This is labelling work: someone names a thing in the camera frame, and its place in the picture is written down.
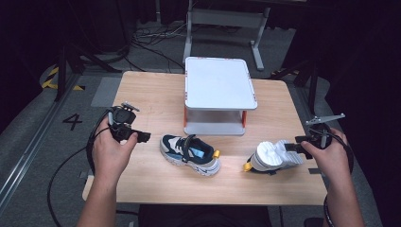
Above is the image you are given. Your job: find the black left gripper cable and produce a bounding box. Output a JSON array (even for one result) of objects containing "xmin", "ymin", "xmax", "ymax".
[{"xmin": 46, "ymin": 109, "xmax": 115, "ymax": 227}]

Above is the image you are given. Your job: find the person's left hand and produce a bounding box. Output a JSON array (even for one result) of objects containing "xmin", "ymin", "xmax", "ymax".
[{"xmin": 91, "ymin": 117, "xmax": 140, "ymax": 185}]

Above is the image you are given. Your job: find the black metal stand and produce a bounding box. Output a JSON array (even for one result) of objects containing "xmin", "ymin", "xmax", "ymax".
[
  {"xmin": 54, "ymin": 42, "xmax": 123, "ymax": 103},
  {"xmin": 270, "ymin": 58, "xmax": 320, "ymax": 115}
]

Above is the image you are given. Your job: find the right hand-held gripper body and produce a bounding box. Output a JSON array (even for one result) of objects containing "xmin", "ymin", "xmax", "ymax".
[{"xmin": 305, "ymin": 113, "xmax": 346, "ymax": 149}]

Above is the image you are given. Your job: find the grey metal desk frame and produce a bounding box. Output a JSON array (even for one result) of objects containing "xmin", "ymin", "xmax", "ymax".
[{"xmin": 182, "ymin": 0, "xmax": 272, "ymax": 72}]

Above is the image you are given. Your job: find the person's right hand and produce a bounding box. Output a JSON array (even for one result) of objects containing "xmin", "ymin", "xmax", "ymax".
[{"xmin": 300, "ymin": 127, "xmax": 350, "ymax": 188}]

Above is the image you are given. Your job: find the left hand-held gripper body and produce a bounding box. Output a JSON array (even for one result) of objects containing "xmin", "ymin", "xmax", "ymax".
[{"xmin": 108, "ymin": 101, "xmax": 142, "ymax": 143}]

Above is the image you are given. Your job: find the tangle of black floor cables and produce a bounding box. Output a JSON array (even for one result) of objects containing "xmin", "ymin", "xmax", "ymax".
[{"xmin": 121, "ymin": 22, "xmax": 190, "ymax": 74}]

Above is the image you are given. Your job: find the yellow and black hazard tape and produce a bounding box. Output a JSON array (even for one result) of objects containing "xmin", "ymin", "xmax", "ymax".
[{"xmin": 41, "ymin": 65, "xmax": 86, "ymax": 93}]

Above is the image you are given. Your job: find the white two-tier shoe rack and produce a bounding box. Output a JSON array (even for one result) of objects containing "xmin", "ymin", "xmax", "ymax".
[{"xmin": 183, "ymin": 56, "xmax": 259, "ymax": 137}]

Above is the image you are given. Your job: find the metal floor rail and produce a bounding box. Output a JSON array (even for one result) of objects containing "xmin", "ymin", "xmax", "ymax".
[{"xmin": 0, "ymin": 74, "xmax": 80, "ymax": 209}]

